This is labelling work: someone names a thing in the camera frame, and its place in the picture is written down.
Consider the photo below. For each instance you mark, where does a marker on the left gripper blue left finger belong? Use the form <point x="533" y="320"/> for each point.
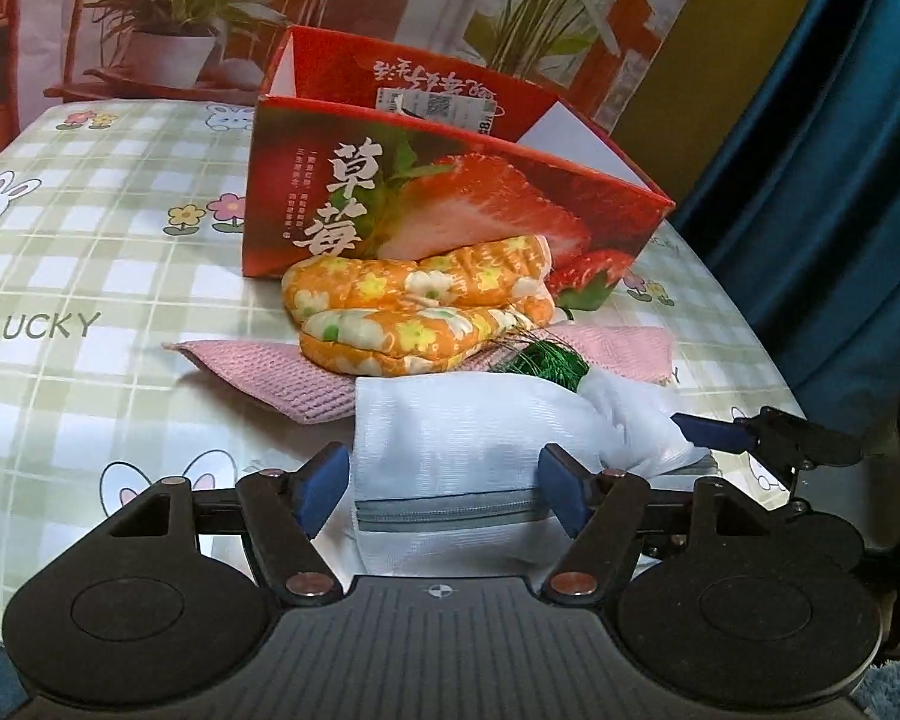
<point x="283" y="513"/>

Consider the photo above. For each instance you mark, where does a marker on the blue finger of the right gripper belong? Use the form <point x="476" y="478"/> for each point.
<point x="733" y="437"/>

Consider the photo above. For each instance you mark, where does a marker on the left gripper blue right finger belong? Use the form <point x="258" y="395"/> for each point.
<point x="601" y="514"/>

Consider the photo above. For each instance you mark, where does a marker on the pink knitted cloth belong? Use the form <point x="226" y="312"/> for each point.
<point x="279" y="377"/>

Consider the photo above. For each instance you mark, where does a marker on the green thread tassel bundle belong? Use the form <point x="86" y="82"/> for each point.
<point x="551" y="360"/>

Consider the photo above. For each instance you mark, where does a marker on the white cloth with grey stripe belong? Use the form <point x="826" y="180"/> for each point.
<point x="443" y="469"/>

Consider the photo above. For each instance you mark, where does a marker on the printed living room backdrop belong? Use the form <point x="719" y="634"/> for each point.
<point x="593" y="52"/>

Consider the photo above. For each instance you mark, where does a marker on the orange floral oven mitt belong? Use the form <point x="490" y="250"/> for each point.
<point x="392" y="318"/>

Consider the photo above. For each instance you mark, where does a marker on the teal curtain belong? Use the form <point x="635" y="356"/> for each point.
<point x="798" y="215"/>

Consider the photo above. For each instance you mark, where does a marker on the checkered bunny tablecloth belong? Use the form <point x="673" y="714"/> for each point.
<point x="121" y="231"/>

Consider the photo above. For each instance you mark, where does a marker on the red strawberry cardboard box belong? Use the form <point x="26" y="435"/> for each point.
<point x="370" y="150"/>

